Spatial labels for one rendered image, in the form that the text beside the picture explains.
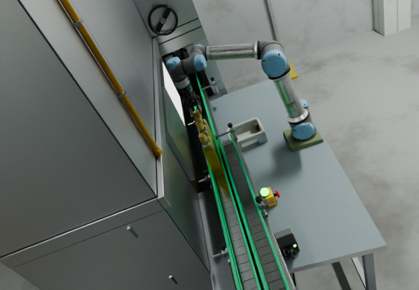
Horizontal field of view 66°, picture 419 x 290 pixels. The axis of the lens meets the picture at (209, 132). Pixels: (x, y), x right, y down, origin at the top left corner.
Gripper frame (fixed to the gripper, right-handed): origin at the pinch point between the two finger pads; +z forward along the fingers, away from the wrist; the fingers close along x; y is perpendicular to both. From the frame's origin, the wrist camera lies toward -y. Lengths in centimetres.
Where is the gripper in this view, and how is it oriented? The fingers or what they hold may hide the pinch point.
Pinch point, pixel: (196, 112)
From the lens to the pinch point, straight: 182.9
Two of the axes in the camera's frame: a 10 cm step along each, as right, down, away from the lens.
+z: 3.4, 7.4, 5.8
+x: 9.3, -3.7, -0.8
